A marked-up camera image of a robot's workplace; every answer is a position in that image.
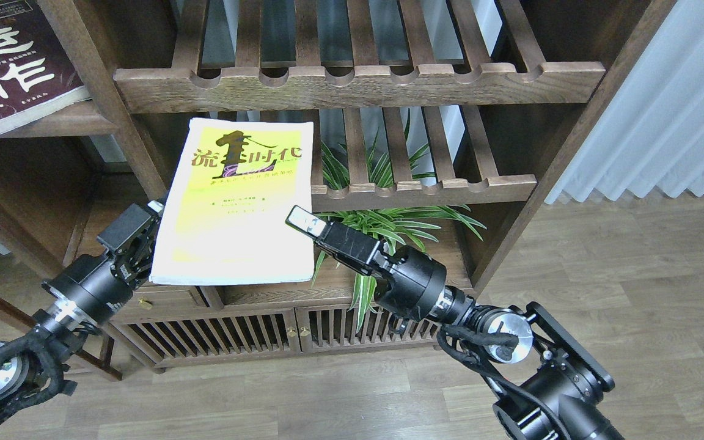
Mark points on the dark wooden bookshelf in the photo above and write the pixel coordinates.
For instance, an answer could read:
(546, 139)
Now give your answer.
(434, 115)

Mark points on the white curtain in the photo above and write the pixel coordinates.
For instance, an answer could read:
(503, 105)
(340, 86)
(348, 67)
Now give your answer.
(651, 136)

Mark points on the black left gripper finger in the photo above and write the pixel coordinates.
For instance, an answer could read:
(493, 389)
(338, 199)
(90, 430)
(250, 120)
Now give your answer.
(157, 206)

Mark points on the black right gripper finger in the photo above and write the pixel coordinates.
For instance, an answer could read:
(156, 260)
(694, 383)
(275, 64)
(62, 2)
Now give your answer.
(306, 222)

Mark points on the dark red book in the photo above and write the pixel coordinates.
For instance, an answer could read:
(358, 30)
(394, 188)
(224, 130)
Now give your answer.
(36, 76)

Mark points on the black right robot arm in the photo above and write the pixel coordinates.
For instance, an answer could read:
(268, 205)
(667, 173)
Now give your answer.
(547, 385)

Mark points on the yellow green book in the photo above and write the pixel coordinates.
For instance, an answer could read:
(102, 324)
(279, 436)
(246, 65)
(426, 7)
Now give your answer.
(224, 221)

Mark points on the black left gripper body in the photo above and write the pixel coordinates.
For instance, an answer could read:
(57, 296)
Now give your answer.
(93, 289)

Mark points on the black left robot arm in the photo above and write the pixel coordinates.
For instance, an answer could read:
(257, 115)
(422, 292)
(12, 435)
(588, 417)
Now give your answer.
(32, 367)

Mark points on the green spider plant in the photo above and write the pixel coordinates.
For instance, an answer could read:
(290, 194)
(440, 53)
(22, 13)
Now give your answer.
(394, 225)

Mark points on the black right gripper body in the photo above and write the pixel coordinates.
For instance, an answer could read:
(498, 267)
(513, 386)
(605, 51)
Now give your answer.
(412, 283)

